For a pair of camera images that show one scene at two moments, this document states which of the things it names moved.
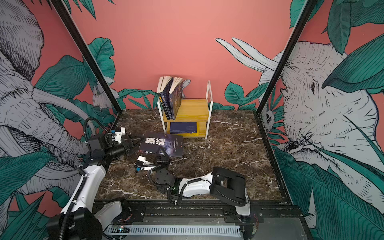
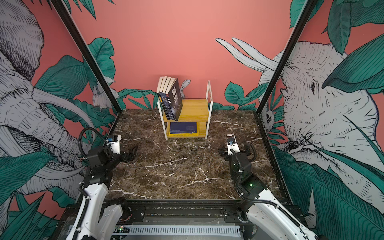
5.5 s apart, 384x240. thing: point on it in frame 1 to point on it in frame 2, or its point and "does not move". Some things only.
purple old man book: x=175 y=96 to x=169 y=82
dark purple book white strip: x=173 y=144 to x=175 y=99
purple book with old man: x=165 y=96 does not move
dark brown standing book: x=162 y=83 does not move
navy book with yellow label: x=183 y=127 does not move
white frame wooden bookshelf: x=193 y=119 does not move
